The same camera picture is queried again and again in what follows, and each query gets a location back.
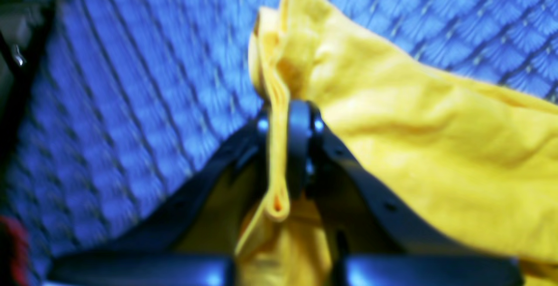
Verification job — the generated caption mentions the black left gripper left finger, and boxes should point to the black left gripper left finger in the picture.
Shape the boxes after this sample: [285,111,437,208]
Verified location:
[46,110,269,286]

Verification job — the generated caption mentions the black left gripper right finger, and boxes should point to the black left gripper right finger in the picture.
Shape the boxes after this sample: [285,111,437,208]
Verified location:
[286,100,524,286]

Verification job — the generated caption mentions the yellow T-shirt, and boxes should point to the yellow T-shirt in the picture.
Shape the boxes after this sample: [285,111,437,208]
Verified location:
[174,0,558,286]

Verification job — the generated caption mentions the red black table clamp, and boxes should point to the red black table clamp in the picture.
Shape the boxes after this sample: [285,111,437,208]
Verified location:
[0,216,29,286]

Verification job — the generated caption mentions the blue fan-pattern tablecloth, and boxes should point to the blue fan-pattern tablecloth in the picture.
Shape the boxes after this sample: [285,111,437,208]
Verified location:
[1,0,557,286]

